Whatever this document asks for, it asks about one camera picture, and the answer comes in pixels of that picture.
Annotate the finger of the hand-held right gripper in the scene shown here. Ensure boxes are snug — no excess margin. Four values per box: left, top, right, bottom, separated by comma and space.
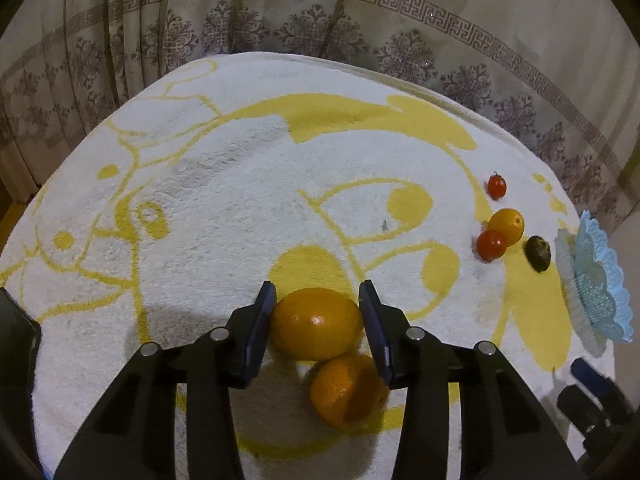
556, 384, 621, 461
570, 357, 638, 426

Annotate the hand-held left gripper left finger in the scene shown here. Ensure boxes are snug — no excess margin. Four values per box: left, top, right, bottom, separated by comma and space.
52, 280, 278, 480

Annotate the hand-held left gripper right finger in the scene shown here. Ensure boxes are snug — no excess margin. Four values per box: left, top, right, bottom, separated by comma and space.
358, 279, 588, 480

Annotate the orange-yellow lemon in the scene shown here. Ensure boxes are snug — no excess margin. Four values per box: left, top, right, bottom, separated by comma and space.
270, 287, 364, 361

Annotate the rough orange mandarin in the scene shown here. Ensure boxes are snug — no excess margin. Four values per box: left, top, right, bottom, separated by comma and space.
309, 354, 391, 430

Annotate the light blue plastic basket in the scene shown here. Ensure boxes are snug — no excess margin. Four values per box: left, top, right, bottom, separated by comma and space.
554, 210, 635, 358

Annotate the dark brown wrinkled fruit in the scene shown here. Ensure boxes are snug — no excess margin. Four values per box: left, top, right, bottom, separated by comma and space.
523, 235, 552, 273

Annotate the white yellow printed blanket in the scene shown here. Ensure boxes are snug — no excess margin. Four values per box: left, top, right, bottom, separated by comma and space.
0, 52, 621, 480

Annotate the small orange kumquat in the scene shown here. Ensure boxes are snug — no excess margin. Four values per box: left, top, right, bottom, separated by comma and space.
486, 208, 526, 247

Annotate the beige patterned curtain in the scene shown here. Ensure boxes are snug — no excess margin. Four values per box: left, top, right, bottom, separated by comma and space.
0, 0, 640, 241

